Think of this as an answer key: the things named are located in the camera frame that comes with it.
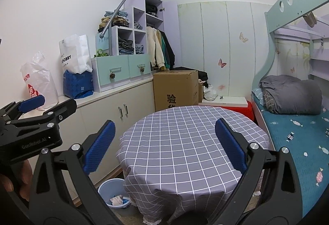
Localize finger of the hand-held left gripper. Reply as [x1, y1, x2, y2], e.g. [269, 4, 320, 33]
[0, 95, 46, 123]
[10, 99, 78, 127]

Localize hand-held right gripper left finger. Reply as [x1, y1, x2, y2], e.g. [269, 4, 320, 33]
[28, 120, 121, 225]

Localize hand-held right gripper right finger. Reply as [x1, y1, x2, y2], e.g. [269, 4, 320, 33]
[214, 117, 303, 225]

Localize blue plastic bin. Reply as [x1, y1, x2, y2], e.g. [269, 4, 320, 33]
[98, 178, 138, 217]

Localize person's left hand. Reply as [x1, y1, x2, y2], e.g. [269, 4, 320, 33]
[0, 159, 33, 201]

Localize white red plastic bag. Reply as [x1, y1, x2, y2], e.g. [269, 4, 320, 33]
[21, 51, 59, 111]

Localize blue plastic pack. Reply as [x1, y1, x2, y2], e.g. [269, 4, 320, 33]
[63, 69, 94, 99]

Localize white low cabinet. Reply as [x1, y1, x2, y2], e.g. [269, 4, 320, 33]
[19, 77, 156, 205]

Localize red storage box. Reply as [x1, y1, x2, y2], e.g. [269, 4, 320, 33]
[220, 102, 254, 123]

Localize white step board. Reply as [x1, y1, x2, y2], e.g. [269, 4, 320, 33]
[199, 96, 248, 107]

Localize grey checked tablecloth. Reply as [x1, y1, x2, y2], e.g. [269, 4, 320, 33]
[116, 105, 270, 224]

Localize white paper shopping bag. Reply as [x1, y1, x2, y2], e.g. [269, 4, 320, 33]
[59, 34, 93, 74]

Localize small white plastic bag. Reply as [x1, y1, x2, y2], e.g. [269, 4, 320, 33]
[203, 84, 218, 101]

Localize blue bed sheet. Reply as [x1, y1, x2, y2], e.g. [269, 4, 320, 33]
[253, 88, 329, 218]

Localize checked pillow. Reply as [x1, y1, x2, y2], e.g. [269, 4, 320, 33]
[263, 91, 277, 110]

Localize light blue box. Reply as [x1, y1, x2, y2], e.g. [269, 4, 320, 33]
[96, 31, 112, 56]

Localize large cardboard box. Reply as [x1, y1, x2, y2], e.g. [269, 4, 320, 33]
[153, 70, 199, 112]

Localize grey duvet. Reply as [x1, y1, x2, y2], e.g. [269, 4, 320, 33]
[259, 75, 323, 115]

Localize folded dark clothes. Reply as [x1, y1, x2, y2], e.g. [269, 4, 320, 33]
[118, 37, 134, 55]

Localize stack of folded clothes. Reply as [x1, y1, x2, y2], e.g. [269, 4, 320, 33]
[98, 10, 129, 30]

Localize beige hanging jacket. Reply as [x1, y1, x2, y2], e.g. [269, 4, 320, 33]
[146, 27, 165, 69]

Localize dark hanging jacket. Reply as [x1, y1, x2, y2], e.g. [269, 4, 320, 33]
[161, 31, 176, 70]

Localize lilac shelf unit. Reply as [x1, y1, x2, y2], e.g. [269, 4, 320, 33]
[112, 0, 180, 71]

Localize green hanging jacket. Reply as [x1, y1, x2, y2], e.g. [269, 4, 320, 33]
[157, 30, 168, 61]

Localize grey metal handrail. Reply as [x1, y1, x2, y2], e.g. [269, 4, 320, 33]
[100, 0, 163, 56]

